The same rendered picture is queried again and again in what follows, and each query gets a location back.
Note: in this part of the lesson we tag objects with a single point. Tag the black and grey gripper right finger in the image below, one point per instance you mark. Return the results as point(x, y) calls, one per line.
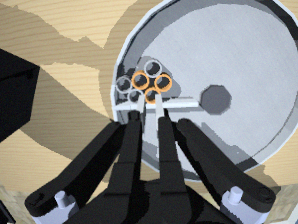
point(244, 199)

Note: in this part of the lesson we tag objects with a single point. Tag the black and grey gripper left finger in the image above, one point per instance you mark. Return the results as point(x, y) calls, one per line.
point(63, 196)

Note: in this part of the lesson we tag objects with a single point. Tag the grey round turning table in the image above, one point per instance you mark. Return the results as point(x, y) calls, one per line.
point(237, 58)

